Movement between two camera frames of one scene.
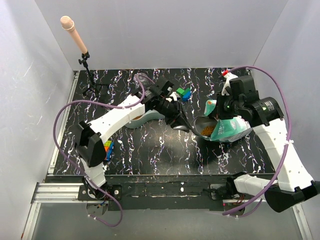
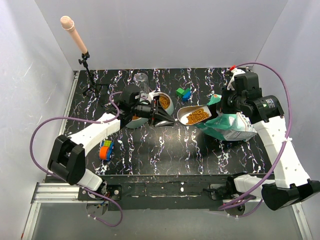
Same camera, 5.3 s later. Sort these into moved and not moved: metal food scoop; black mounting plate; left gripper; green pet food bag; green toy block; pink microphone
Moved: left gripper; metal food scoop
Not moved: black mounting plate; green toy block; pink microphone; green pet food bag
